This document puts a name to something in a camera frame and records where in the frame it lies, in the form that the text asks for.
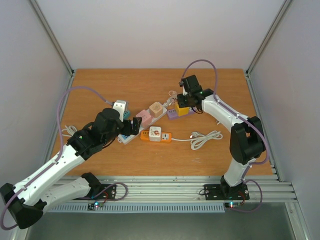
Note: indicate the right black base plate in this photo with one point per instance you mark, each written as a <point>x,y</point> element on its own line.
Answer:
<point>215,192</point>

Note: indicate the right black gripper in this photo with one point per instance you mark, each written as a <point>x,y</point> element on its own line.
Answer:
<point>184,100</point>

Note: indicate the circuit board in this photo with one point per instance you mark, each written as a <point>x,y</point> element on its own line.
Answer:
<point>232,204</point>
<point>94,206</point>

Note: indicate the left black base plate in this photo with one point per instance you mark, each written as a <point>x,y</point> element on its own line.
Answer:
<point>105,191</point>

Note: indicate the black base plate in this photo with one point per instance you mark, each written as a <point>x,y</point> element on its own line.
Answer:
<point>215,192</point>
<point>105,191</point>

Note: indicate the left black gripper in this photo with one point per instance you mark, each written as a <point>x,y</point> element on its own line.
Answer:
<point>136,126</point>

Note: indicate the left circuit board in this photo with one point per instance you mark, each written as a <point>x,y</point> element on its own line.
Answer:
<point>94,206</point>

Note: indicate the right circuit board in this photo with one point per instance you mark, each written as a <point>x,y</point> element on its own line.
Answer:
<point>232,204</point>

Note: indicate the purple power strip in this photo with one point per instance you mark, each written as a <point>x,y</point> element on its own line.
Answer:
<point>172,115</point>

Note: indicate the pink cube socket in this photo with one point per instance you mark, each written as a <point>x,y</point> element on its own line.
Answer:
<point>146,118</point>

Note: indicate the beige cube socket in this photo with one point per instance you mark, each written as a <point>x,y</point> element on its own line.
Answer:
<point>155,109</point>

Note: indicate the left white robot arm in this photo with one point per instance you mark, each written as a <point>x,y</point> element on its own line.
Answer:
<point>30,198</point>

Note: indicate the yellow cube socket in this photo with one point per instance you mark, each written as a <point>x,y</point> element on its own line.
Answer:
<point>181,111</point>

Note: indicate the teal power strip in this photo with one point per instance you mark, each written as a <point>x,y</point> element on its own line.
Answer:
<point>126,115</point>

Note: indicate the grey slotted cable duct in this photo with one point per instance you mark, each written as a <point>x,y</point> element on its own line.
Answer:
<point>136,208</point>

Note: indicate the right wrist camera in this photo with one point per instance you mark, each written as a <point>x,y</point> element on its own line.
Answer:
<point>181,84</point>

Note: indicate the long white power strip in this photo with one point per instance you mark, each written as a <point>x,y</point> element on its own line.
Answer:
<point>127,139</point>

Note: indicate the white cube socket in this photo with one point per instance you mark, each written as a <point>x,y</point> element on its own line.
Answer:
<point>155,134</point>

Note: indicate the orange power strip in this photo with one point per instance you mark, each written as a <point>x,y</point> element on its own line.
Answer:
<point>164,137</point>

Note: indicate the aluminium rail frame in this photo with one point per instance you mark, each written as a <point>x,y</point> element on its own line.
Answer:
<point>185,189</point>

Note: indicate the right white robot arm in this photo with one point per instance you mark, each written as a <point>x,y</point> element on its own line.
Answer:
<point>247,140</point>

